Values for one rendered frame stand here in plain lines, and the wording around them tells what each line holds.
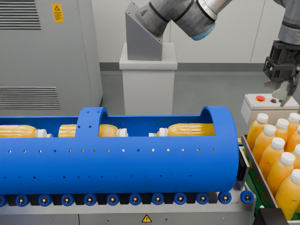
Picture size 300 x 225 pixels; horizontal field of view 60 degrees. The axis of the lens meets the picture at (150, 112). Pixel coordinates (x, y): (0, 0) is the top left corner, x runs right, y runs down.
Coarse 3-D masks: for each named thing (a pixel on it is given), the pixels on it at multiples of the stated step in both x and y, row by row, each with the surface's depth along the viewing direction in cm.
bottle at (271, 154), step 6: (270, 144) 92; (264, 150) 93; (270, 150) 90; (276, 150) 89; (282, 150) 90; (264, 156) 92; (270, 156) 90; (276, 156) 89; (264, 162) 93; (270, 162) 91; (264, 168) 94; (270, 168) 92; (264, 174) 95; (258, 180) 98
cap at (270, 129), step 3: (267, 126) 96; (270, 126) 96; (273, 126) 95; (264, 129) 96; (267, 129) 94; (270, 129) 94; (273, 129) 94; (267, 132) 94; (270, 132) 94; (273, 132) 94
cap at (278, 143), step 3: (273, 138) 90; (276, 138) 90; (279, 138) 90; (273, 141) 89; (276, 141) 89; (279, 141) 89; (282, 141) 89; (273, 144) 89; (276, 144) 88; (279, 144) 88; (282, 144) 88; (276, 147) 89; (279, 147) 88; (282, 147) 89
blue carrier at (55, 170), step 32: (96, 128) 76; (128, 128) 100; (224, 128) 76; (0, 160) 73; (32, 160) 73; (64, 160) 73; (96, 160) 73; (128, 160) 74; (160, 160) 74; (192, 160) 74; (224, 160) 74; (0, 192) 79; (32, 192) 80; (64, 192) 80; (96, 192) 81; (128, 192) 82; (160, 192) 83
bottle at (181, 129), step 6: (174, 126) 89; (180, 126) 88; (186, 126) 88; (192, 126) 88; (198, 126) 88; (204, 126) 88; (210, 126) 88; (168, 132) 89; (174, 132) 88; (180, 132) 87; (186, 132) 87; (192, 132) 87; (198, 132) 87; (204, 132) 87; (210, 132) 87
